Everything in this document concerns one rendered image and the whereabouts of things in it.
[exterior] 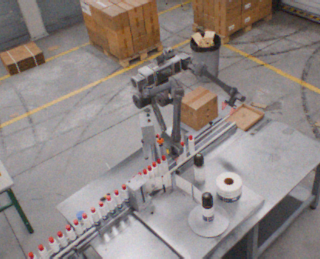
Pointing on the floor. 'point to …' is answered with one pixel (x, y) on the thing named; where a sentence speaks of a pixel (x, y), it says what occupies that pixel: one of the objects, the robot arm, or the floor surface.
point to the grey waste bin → (211, 58)
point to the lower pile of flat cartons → (22, 58)
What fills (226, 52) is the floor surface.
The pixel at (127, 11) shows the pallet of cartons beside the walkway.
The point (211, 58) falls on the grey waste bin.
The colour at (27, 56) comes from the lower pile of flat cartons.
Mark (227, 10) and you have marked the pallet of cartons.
